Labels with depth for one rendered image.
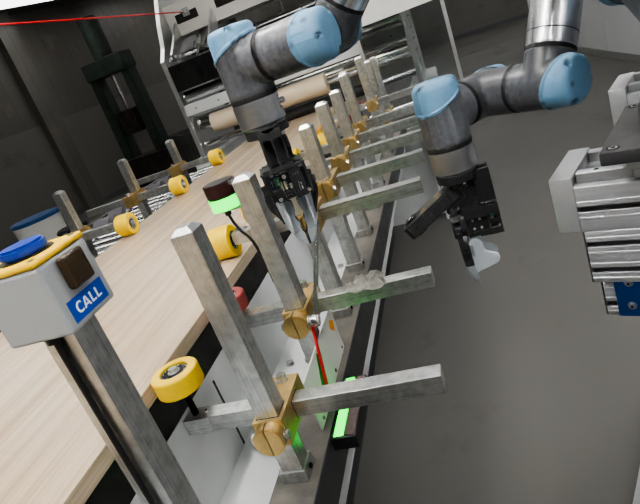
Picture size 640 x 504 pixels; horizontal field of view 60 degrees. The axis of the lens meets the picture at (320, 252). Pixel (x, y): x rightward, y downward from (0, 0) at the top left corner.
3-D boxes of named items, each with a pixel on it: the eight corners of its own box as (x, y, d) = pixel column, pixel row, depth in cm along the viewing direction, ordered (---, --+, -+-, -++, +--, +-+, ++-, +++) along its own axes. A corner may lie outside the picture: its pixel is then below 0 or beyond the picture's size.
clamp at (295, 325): (325, 301, 115) (317, 280, 113) (312, 337, 103) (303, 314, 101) (300, 307, 117) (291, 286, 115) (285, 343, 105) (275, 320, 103)
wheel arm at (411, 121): (427, 120, 191) (424, 110, 190) (427, 122, 188) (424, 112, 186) (294, 162, 206) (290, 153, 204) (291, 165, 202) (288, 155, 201)
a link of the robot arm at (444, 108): (469, 67, 88) (432, 86, 84) (486, 134, 91) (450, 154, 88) (434, 75, 94) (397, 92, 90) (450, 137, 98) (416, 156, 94)
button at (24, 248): (61, 246, 50) (52, 229, 49) (33, 265, 46) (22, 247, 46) (27, 256, 51) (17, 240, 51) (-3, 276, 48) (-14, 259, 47)
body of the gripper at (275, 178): (272, 211, 87) (243, 138, 83) (269, 199, 95) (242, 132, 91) (318, 193, 87) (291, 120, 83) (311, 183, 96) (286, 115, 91)
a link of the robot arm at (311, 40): (340, -4, 81) (279, 21, 87) (309, 4, 72) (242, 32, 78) (357, 50, 84) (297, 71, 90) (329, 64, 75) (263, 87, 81)
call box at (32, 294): (120, 301, 53) (80, 228, 51) (78, 342, 47) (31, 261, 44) (62, 316, 55) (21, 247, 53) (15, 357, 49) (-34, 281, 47)
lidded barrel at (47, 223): (53, 280, 589) (22, 225, 567) (31, 281, 623) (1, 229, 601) (95, 256, 626) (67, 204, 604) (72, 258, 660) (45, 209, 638)
